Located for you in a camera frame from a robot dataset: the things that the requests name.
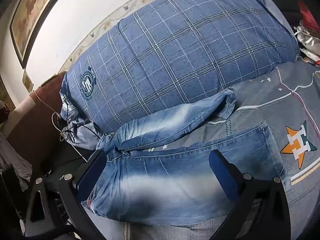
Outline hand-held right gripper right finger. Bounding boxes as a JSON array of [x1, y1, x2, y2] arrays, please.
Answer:
[[209, 149, 292, 240]]

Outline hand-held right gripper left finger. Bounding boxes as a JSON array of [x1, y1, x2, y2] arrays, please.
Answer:
[[24, 149, 108, 240]]

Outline faded blue denim pants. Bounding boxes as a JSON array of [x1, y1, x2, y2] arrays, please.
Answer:
[[87, 89, 292, 227]]

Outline brown headboard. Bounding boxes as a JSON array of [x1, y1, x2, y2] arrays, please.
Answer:
[[5, 71, 88, 162]]

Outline grey garment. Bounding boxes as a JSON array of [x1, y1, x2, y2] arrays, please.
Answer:
[[0, 132, 33, 190]]

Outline grey star print bedsheet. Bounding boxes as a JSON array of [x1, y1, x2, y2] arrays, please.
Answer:
[[120, 60, 320, 240]]

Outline small framed picture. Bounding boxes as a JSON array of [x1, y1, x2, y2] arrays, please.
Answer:
[[22, 69, 34, 92]]

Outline blue plaid pillow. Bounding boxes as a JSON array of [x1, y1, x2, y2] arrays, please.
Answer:
[[59, 0, 300, 150]]

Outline white crumpled bag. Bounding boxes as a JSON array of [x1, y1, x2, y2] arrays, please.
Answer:
[[294, 21, 320, 64]]

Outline red plastic bag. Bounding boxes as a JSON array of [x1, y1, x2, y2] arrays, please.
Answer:
[[299, 0, 320, 28]]

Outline black cable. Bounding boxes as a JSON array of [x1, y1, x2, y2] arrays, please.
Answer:
[[58, 90, 100, 144]]

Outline white cable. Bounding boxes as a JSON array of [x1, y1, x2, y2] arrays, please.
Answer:
[[34, 91, 88, 161]]

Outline large framed wall painting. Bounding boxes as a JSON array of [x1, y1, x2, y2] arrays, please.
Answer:
[[9, 0, 75, 69]]

